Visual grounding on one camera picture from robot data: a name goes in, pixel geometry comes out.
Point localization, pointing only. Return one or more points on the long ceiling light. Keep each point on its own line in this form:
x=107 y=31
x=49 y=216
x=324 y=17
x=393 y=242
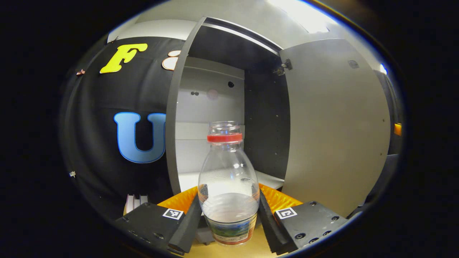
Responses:
x=304 y=14

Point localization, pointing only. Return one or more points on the metal door hinge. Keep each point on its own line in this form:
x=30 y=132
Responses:
x=287 y=65

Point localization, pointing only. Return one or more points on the clear plastic bottle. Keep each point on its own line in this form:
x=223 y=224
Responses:
x=229 y=172

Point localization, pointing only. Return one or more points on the small ceiling light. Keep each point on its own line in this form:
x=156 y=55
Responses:
x=383 y=69

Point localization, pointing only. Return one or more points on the dark grey cabinet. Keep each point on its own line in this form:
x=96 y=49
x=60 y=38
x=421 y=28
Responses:
x=267 y=136

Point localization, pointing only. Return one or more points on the copper cloth clip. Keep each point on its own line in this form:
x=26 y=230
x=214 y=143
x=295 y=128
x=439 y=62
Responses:
x=80 y=72

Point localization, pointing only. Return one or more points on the black backdrop cloth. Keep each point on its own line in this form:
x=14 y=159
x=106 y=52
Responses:
x=96 y=136

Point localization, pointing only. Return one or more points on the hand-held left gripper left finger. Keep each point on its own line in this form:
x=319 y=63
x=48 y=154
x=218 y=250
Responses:
x=190 y=222

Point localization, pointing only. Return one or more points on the beige cabinet door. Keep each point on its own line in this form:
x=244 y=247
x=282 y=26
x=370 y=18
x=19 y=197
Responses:
x=333 y=136

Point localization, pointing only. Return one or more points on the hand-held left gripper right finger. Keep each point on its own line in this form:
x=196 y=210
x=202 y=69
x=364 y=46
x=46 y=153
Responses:
x=269 y=225

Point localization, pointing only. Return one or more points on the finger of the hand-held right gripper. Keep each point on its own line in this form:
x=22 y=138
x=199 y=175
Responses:
x=397 y=129

